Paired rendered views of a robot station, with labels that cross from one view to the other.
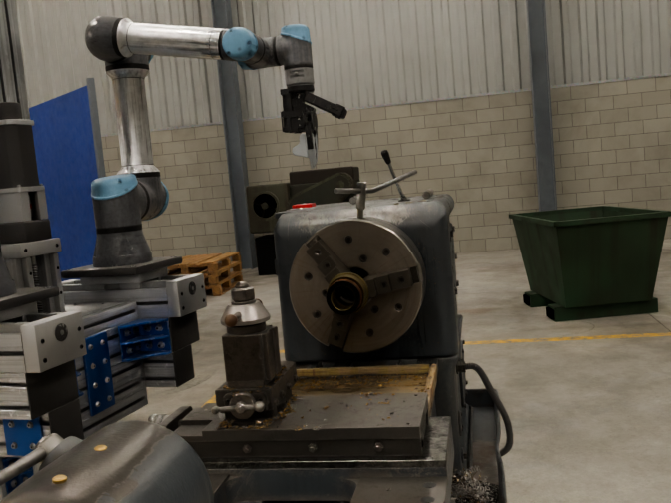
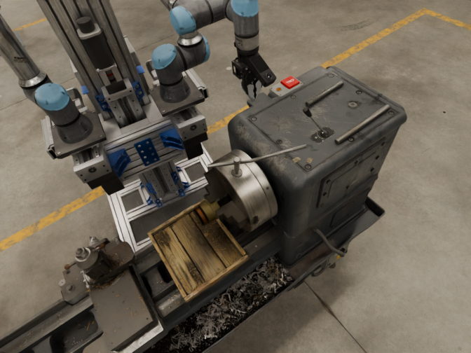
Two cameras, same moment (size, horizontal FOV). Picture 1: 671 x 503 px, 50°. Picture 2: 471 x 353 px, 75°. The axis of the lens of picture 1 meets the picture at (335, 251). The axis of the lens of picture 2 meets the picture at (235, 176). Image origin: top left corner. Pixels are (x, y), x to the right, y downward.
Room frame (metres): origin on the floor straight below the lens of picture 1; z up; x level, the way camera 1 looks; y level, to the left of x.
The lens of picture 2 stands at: (1.27, -0.59, 2.12)
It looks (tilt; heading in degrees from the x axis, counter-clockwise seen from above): 53 degrees down; 51
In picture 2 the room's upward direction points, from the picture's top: 9 degrees counter-clockwise
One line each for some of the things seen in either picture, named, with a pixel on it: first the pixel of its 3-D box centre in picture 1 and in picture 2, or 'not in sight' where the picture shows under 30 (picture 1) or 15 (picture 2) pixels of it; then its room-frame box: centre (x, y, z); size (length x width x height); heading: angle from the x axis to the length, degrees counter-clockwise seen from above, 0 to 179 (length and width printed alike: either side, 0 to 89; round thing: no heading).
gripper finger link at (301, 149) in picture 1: (303, 151); (246, 90); (1.91, 0.06, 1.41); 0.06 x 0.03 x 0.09; 80
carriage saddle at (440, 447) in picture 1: (298, 469); (108, 302); (1.08, 0.09, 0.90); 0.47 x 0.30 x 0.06; 78
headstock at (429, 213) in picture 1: (374, 268); (310, 146); (2.11, -0.11, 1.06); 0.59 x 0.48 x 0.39; 168
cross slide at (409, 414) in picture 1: (293, 425); (112, 287); (1.13, 0.09, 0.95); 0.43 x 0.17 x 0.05; 78
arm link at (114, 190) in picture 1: (117, 200); (167, 63); (1.91, 0.56, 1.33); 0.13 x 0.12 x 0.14; 167
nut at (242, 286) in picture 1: (242, 291); (80, 252); (1.14, 0.15, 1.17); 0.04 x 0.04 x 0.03
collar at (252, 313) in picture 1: (244, 311); (85, 255); (1.14, 0.15, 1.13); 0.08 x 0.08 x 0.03
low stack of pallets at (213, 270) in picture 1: (201, 274); not in sight; (9.69, 1.83, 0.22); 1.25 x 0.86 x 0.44; 172
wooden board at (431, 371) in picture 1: (346, 394); (196, 246); (1.47, 0.00, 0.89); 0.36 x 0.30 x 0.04; 78
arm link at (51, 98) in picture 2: not in sight; (56, 102); (1.43, 0.73, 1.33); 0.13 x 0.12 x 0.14; 92
